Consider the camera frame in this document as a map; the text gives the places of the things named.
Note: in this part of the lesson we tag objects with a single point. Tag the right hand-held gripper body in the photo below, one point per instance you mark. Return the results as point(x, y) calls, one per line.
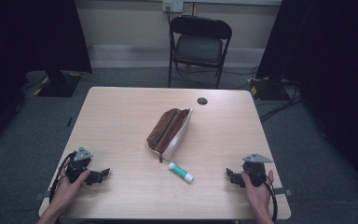
point(256, 168)

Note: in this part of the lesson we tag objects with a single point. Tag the brown and white pencil case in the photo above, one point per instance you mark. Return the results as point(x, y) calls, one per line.
point(171, 133)

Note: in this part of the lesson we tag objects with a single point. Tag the grey table bracket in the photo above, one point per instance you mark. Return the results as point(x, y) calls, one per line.
point(283, 191)

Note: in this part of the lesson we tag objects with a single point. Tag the white wall socket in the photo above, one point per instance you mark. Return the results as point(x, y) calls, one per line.
point(172, 5)

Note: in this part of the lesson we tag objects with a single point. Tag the black stand base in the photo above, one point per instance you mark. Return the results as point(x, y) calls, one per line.
point(268, 90)
point(59, 84)

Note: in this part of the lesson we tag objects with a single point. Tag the black folding chair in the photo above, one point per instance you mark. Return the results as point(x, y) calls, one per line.
point(199, 46)

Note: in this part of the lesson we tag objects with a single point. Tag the black curtain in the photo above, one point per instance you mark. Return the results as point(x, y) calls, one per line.
point(335, 62)
point(28, 46)

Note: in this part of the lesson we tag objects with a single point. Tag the white and green glue stick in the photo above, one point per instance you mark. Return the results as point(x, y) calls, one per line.
point(181, 172)

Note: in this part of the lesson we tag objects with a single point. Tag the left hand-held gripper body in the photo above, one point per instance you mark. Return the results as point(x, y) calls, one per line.
point(78, 161)

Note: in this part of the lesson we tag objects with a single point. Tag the person's left hand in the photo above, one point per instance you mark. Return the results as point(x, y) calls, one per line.
point(69, 190)

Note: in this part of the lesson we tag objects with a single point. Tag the person's right hand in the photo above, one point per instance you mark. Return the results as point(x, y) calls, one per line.
point(258, 196)

